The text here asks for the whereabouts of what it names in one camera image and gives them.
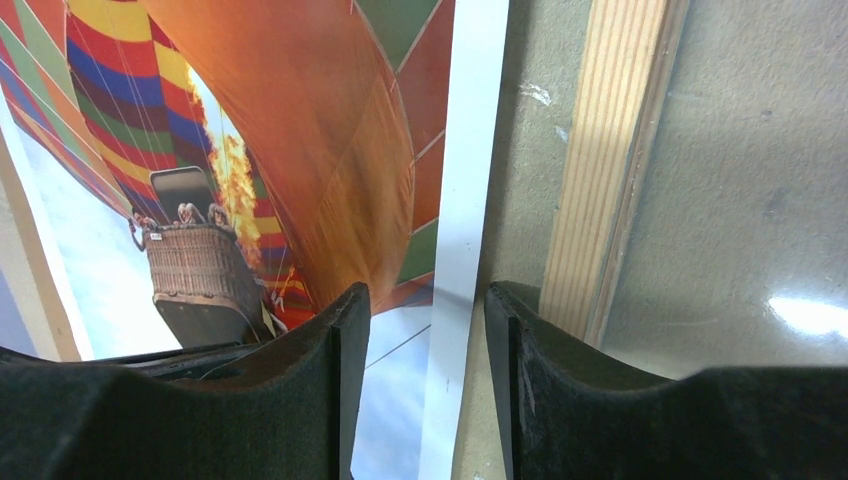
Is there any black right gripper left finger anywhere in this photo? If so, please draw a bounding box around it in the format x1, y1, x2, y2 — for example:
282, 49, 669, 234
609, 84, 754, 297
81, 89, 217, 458
1, 282, 371, 479

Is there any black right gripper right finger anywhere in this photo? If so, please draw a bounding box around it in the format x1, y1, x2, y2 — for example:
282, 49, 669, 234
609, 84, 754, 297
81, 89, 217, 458
484, 281, 847, 479

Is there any hot air balloon photo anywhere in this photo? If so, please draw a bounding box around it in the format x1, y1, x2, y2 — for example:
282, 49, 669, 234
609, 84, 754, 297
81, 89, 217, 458
1, 1, 504, 479

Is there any brown frame backing board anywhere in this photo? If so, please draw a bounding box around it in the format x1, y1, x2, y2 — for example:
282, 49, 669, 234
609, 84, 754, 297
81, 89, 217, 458
1, 138, 82, 361

